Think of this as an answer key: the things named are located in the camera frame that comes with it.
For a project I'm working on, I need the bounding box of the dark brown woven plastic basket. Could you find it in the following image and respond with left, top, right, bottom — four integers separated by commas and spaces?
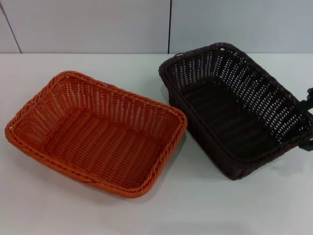
158, 42, 313, 182

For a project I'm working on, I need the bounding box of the orange woven plastic basket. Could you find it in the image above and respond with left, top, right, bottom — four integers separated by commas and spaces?
4, 70, 188, 198

